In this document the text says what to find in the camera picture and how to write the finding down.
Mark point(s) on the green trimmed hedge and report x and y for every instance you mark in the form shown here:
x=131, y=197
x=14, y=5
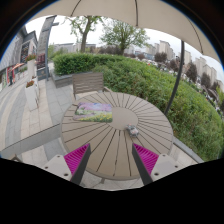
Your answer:
x=150, y=86

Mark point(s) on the tall white flower planter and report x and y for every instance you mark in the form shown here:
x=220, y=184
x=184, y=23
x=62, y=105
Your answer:
x=31, y=68

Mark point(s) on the grey shopfront building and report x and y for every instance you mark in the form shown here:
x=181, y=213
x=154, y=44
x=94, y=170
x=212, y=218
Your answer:
x=15, y=55

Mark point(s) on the beige cantilever patio umbrella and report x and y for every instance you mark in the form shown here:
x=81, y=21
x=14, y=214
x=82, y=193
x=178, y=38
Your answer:
x=110, y=10

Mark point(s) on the beige apartment blocks group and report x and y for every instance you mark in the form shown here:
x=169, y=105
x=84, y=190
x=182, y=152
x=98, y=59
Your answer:
x=165, y=48

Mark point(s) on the low white flower planter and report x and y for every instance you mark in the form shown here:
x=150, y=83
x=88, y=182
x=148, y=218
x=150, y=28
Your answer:
x=31, y=95

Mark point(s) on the grey transparent computer mouse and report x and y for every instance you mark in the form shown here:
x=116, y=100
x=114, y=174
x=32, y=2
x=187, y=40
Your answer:
x=132, y=130

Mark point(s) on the floral print mouse pad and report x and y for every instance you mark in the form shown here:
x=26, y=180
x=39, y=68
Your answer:
x=93, y=112

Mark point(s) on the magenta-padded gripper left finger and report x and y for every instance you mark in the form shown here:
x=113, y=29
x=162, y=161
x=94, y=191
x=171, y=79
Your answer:
x=68, y=161

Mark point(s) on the round-crowned leafy tree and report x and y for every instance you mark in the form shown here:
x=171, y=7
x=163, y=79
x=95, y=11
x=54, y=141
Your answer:
x=123, y=33

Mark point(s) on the thin-crowned leaning tree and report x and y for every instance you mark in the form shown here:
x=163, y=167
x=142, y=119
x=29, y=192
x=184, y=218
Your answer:
x=84, y=36

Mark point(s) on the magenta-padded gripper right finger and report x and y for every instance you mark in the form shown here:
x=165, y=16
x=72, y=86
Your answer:
x=150, y=160

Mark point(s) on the dark grey sign pillar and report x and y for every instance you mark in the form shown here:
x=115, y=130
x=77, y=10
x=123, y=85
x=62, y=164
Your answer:
x=45, y=40

